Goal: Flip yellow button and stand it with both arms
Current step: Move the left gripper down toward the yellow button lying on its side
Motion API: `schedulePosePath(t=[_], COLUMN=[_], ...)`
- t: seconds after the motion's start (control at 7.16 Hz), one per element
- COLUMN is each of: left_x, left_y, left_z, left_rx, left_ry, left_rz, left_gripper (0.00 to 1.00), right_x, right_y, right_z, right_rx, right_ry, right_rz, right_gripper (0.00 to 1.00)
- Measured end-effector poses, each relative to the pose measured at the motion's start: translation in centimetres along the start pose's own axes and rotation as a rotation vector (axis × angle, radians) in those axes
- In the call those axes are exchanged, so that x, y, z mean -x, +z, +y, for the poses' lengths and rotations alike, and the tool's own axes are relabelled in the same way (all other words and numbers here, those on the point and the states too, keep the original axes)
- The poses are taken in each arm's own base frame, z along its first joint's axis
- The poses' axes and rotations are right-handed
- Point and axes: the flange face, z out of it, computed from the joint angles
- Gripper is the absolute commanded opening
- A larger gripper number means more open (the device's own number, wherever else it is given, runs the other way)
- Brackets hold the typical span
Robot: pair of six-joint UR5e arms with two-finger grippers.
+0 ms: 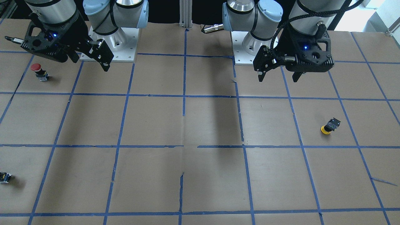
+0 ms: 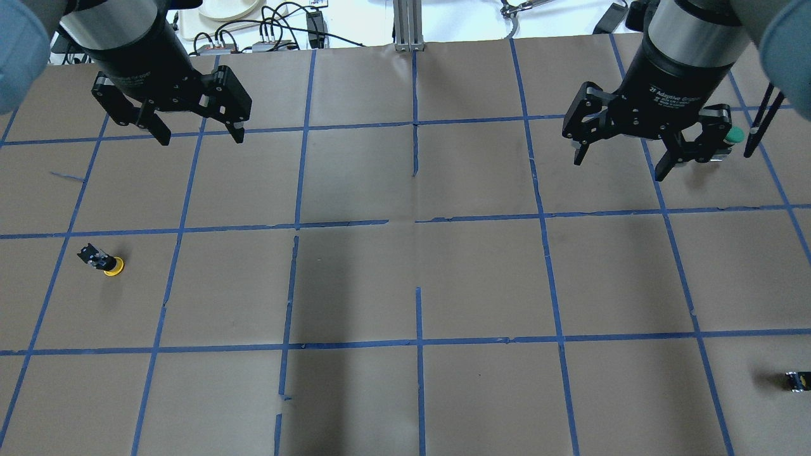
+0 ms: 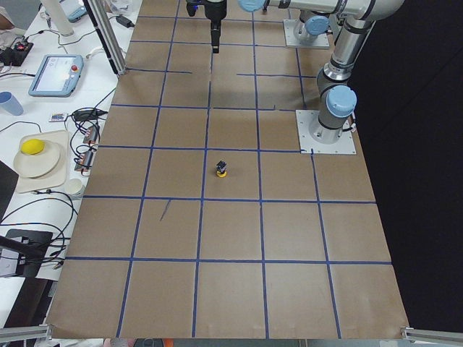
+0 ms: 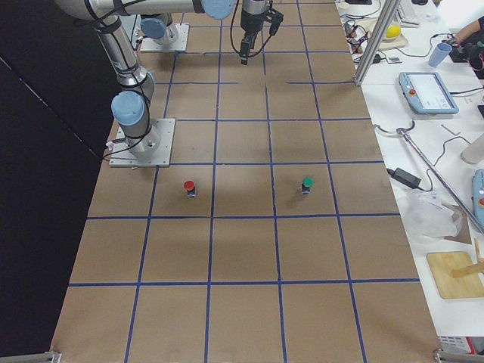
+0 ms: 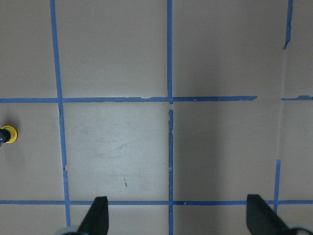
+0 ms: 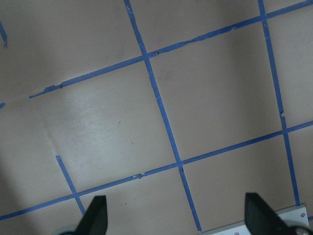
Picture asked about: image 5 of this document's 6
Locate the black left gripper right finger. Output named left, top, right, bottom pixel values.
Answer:
left=246, top=194, right=293, bottom=235

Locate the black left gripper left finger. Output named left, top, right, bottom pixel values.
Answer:
left=77, top=196, right=109, bottom=235

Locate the yellow push button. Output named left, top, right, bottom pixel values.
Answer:
left=0, top=125, right=18, bottom=146

